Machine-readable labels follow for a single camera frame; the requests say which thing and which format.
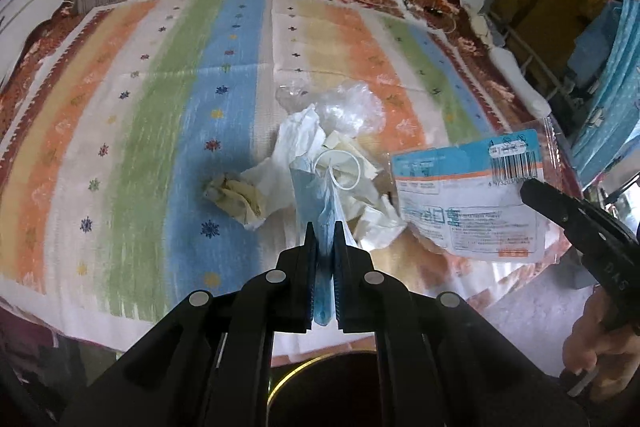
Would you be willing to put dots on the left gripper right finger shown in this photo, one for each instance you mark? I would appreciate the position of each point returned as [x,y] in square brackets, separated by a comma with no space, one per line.
[367,300]

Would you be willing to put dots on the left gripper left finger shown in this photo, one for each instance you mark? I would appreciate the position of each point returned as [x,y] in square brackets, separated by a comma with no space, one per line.
[281,299]

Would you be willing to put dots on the blue face mask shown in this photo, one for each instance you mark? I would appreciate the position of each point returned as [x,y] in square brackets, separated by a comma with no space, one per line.
[318,204]

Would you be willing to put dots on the small yellowish wrapper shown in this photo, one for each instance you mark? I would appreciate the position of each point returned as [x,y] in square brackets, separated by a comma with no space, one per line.
[242,201]

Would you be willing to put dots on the blue white printed package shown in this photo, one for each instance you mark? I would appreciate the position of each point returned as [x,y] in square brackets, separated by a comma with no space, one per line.
[466,198]

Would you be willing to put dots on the white tissue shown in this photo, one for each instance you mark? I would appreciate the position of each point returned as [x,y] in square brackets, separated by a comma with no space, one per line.
[300,135]

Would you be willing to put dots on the clear plastic bag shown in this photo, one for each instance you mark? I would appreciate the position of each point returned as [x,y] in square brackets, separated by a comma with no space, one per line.
[350,108]

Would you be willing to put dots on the cream wrapper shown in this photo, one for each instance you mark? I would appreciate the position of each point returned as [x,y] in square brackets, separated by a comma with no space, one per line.
[353,174]

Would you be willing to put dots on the dark round trash bin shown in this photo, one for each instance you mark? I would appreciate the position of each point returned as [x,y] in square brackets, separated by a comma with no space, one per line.
[332,390]

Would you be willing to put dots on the person's right hand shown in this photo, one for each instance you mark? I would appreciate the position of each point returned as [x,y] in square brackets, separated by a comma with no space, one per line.
[589,345]

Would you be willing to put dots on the blue patterned cloth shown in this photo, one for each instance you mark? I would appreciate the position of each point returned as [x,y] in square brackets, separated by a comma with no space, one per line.
[614,109]

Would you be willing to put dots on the white rolled cloth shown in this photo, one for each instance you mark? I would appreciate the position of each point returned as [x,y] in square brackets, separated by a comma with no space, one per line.
[506,63]

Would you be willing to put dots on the striped colourful bed cover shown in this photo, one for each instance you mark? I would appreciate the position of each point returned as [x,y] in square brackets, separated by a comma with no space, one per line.
[104,226]

